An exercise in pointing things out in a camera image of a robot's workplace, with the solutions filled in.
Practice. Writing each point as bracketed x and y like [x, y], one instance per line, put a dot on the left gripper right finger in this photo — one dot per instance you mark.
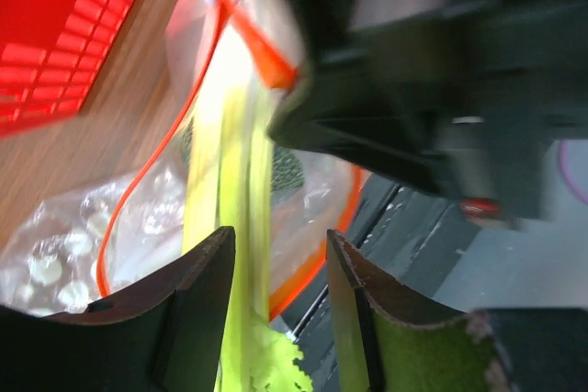
[389, 337]

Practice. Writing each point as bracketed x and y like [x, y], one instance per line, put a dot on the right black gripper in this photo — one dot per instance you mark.
[454, 98]

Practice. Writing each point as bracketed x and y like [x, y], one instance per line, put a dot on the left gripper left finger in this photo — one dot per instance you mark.
[162, 333]

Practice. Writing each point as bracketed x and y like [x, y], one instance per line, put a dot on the clear orange zip top bag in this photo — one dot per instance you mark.
[276, 73]

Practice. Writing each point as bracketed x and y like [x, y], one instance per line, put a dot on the green toy vegetable stick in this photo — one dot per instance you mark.
[229, 183]

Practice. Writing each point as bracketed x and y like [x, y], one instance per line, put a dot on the green toy melon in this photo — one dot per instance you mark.
[287, 173]

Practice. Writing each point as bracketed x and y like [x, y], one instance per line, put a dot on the clear bag with white dots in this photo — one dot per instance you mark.
[49, 263]

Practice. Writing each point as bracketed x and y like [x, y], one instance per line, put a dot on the red plastic shopping basket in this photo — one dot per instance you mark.
[51, 54]

